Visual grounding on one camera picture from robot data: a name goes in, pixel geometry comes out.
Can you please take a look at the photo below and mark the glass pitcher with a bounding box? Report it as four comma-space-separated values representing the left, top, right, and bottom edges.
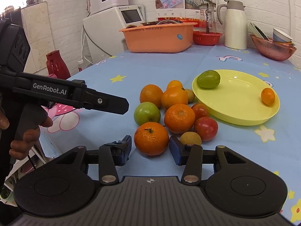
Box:
199, 3, 216, 34

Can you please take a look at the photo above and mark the brown round fruit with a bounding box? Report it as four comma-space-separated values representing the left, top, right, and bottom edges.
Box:
180, 132, 202, 145
185, 89, 195, 103

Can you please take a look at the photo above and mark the small orange on plate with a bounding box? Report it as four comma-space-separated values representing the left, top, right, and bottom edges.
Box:
261, 88, 275, 106

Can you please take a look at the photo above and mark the person's left hand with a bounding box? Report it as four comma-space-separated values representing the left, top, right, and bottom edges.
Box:
1, 108, 53, 160

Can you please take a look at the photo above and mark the brown round fruit front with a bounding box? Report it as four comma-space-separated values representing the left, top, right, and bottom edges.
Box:
180, 132, 202, 145

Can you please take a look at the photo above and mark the small orange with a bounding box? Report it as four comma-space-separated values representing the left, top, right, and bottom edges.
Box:
166, 80, 183, 90
261, 88, 275, 106

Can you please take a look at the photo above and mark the white dish in bowl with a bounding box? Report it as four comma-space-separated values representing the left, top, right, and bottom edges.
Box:
249, 22, 269, 40

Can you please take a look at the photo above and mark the pink glass bowl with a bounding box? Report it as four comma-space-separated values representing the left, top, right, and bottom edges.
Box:
250, 35, 297, 62

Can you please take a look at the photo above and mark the green fruit on plate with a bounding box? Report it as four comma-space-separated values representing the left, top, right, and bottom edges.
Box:
197, 70, 220, 89

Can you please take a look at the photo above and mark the white thermos jug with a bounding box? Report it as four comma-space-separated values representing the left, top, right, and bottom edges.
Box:
216, 0, 247, 50

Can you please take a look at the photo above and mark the blue white cup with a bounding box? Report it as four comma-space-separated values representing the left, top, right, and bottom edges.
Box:
273, 28, 293, 43

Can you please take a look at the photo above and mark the orange plastic basin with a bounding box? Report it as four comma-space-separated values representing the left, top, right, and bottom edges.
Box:
120, 22, 196, 53

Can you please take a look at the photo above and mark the yellow plastic plate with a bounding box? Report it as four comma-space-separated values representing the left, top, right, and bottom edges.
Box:
192, 69, 280, 126

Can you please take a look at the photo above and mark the green apple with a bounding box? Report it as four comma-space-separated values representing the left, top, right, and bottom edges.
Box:
134, 102, 161, 126

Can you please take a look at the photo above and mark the red kettle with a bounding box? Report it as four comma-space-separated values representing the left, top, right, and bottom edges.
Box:
46, 50, 71, 80

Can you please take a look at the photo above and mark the red fruit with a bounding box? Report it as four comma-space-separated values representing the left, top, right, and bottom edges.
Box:
191, 103, 210, 120
194, 117, 218, 141

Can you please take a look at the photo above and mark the red fruit front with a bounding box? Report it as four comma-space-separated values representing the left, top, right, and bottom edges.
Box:
194, 117, 218, 141

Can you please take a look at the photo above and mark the red plastic basket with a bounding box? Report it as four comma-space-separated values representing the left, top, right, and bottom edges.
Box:
193, 31, 222, 46

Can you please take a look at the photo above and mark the brown round fruit back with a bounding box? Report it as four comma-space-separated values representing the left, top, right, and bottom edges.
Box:
185, 89, 195, 103

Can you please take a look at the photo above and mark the large orange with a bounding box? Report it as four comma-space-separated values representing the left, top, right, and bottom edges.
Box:
134, 122, 169, 156

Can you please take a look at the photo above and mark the white countertop appliance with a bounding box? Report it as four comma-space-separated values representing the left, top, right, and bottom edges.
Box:
83, 4, 146, 64

